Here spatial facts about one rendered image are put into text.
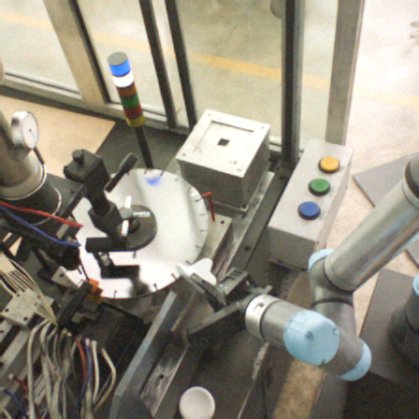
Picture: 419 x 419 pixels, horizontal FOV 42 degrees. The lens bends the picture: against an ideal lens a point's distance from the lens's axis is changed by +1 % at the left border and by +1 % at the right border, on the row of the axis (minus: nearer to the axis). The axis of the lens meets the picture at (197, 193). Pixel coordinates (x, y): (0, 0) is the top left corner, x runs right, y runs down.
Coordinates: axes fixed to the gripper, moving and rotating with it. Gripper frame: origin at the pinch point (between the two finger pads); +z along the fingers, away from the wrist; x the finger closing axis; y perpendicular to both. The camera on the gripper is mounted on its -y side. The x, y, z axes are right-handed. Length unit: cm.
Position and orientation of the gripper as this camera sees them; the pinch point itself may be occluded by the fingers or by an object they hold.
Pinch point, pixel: (192, 294)
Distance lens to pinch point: 112.5
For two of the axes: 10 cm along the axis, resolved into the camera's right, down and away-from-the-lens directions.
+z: -5.3, -0.9, 8.4
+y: 7.1, -6.0, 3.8
